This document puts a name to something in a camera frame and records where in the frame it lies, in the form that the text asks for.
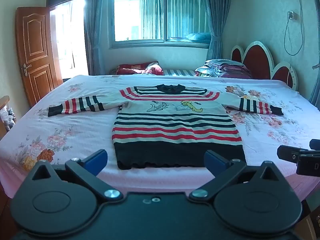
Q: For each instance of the stack of folded quilts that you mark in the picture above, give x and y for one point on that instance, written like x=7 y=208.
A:
x=222 y=69

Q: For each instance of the brown wooden door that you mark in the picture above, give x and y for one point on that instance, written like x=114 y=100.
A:
x=35 y=55

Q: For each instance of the tied blue-grey curtain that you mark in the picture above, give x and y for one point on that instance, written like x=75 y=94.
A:
x=216 y=22

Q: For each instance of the striped knit sweater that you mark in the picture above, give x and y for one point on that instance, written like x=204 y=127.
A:
x=175 y=130

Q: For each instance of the grey-blue hanging cloth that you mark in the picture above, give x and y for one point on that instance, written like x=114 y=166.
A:
x=316 y=85

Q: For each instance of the red and white headboard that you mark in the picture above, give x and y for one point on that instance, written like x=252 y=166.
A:
x=265 y=62

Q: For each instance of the sliding glass window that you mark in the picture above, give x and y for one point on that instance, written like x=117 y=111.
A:
x=160 y=15

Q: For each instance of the wooden nightstand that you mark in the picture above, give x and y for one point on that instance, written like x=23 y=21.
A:
x=312 y=220

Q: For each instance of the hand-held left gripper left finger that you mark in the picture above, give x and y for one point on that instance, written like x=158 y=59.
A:
x=97 y=161

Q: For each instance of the floral pink bedsheet bed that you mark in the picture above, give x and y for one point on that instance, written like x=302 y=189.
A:
x=75 y=130

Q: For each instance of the wooden chair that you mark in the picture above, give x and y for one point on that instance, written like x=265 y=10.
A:
x=4 y=115

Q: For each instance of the dark red folded blanket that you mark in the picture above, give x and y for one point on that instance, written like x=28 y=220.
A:
x=140 y=69

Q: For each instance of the wall charger plug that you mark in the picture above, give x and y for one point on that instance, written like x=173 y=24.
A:
x=291 y=15

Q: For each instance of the long blue-grey curtain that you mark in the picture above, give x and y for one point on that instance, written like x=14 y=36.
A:
x=93 y=25

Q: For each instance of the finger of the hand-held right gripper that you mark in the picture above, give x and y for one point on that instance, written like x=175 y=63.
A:
x=315 y=144
x=291 y=153

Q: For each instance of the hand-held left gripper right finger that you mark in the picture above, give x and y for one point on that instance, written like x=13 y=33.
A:
x=214 y=161

